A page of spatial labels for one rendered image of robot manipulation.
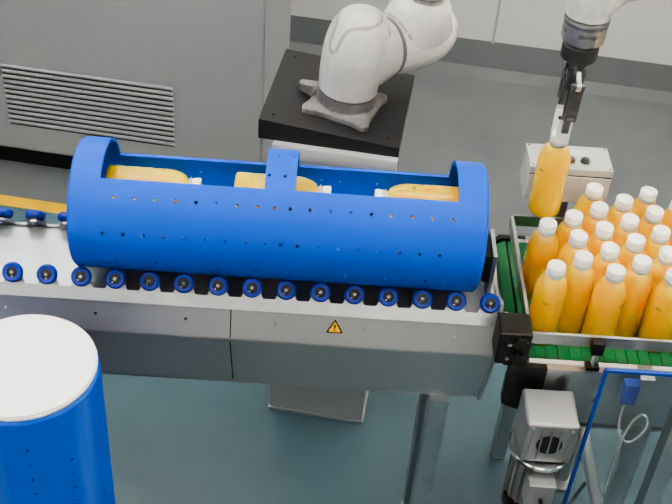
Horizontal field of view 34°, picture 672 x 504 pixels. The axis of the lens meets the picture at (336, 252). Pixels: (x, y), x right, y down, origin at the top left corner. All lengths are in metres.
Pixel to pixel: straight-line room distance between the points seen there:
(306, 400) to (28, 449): 1.42
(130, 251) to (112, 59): 1.81
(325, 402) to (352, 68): 1.14
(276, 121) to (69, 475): 1.05
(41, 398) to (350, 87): 1.14
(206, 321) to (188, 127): 1.75
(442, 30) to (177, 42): 1.35
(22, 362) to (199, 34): 1.97
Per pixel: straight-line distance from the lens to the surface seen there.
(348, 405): 3.37
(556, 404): 2.38
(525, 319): 2.34
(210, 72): 3.95
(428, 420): 2.70
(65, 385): 2.11
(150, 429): 3.39
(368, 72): 2.72
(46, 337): 2.21
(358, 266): 2.29
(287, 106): 2.82
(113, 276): 2.42
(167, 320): 2.45
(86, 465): 2.23
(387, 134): 2.78
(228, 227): 2.26
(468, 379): 2.59
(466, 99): 4.98
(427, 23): 2.79
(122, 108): 4.13
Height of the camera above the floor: 2.55
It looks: 40 degrees down
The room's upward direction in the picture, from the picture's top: 5 degrees clockwise
